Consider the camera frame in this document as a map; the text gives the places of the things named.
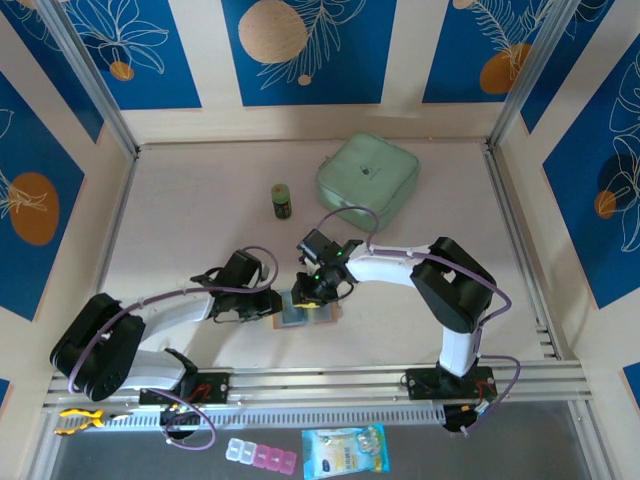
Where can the pink leather card holder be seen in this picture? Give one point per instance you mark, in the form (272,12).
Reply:
(325,320)

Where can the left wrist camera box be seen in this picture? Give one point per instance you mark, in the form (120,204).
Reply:
(240,267)

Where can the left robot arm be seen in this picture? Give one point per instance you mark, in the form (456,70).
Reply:
(100,350)

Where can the dark green small bottle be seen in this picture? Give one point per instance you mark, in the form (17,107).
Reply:
(281,202)

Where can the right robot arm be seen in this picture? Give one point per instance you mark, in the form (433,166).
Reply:
(450,285)

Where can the aluminium rail beam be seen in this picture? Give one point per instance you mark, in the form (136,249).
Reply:
(320,380)

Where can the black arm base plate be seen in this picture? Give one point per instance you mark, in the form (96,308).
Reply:
(215,387)
(422,382)

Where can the white and pink pill organizer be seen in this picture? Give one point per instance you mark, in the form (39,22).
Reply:
(260,454)

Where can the blue yellow snack packet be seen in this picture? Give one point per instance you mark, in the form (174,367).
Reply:
(345,452)

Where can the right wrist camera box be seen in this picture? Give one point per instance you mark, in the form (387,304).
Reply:
(317,245)

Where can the aluminium table side rail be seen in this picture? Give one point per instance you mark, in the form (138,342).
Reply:
(520,225)
(117,210)

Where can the aluminium corner post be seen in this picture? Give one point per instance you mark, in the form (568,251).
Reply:
(85,70)
(530,70)

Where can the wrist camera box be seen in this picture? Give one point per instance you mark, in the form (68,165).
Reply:
(240,267)
(317,245)

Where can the mint green zip pouch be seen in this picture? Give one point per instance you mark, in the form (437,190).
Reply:
(367,170)

